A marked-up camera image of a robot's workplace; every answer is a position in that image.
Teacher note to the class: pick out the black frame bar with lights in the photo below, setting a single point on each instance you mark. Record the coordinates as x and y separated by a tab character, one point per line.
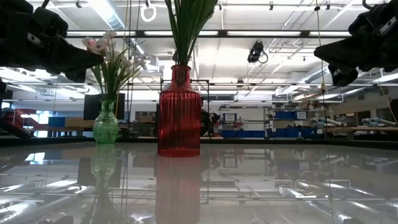
248	33

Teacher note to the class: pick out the large red flower bunch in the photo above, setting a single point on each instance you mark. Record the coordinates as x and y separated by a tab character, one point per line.
182	37

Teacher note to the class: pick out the blue bin with white label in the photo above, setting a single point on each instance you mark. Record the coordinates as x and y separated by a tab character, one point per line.
286	115

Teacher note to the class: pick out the red metal staircase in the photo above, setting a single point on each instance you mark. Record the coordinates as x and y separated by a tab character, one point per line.
15	119

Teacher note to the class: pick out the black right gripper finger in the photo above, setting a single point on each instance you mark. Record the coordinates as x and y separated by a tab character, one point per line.
345	53
343	74

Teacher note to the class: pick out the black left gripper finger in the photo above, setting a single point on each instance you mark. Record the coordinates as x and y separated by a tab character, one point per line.
74	57
76	76

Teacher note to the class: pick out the red ribbed glass vase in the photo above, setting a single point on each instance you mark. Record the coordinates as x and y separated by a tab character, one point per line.
179	118

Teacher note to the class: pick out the green glass vase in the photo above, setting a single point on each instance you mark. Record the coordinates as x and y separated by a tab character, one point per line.
105	127

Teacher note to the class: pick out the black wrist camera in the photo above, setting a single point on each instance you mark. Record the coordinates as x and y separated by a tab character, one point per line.
373	18
49	21

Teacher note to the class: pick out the long wooden table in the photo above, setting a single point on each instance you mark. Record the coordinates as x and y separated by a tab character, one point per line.
367	128

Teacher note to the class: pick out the white framed sign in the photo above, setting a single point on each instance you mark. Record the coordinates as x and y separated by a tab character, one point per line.
230	117

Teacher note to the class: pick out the black ceiling-mounted camera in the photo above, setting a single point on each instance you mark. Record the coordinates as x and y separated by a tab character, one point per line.
255	51

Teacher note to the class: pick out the row of blue bins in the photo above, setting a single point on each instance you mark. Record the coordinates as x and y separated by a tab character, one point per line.
264	133

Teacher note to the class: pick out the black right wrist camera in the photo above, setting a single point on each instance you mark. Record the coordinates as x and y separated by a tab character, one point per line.
373	18

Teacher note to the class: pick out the pale blue tube device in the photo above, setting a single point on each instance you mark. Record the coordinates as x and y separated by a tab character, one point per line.
379	121
329	122

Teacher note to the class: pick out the black monitor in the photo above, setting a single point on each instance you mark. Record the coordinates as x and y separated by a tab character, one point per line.
90	107

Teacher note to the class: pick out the small cardboard box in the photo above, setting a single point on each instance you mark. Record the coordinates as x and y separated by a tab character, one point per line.
145	118

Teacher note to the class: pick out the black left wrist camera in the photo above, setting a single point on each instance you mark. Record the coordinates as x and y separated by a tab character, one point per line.
49	21

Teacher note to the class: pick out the small black robot arm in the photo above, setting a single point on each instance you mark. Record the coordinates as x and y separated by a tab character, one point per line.
210	121

